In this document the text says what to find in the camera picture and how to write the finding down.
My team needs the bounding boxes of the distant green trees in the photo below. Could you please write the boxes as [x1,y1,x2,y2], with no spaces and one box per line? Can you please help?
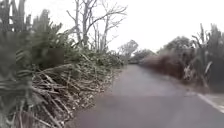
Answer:
[118,39,156,65]

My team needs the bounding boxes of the bare trees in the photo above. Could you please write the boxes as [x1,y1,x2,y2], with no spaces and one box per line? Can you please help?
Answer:
[65,0,128,52]

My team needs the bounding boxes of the grey asphalt path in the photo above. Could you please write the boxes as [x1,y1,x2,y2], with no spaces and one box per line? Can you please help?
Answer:
[64,63,224,128]

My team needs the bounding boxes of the leaf-strewn verge with dead branches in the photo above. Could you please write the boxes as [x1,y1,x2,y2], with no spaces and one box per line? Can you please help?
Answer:
[13,63,123,128]

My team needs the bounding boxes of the dark bushes and flax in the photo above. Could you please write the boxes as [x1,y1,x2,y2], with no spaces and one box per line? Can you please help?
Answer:
[139,23,224,94]

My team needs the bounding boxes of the green flax bushes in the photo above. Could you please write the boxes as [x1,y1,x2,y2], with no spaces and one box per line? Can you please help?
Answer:
[0,0,83,128]

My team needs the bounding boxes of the pale kerb strip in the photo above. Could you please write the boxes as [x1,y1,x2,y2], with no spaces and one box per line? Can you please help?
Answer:
[196,92,224,114]

